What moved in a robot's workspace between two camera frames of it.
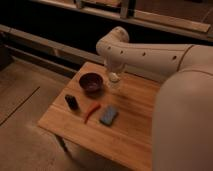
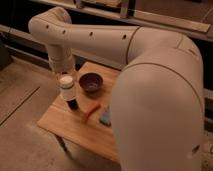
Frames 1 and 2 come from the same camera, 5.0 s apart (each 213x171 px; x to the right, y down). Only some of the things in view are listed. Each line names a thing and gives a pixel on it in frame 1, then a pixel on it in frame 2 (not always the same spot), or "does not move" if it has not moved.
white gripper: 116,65 to 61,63
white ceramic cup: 113,80 to 66,87
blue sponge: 109,115 does not move
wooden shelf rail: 142,19 does not move
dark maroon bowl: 91,82 does not move
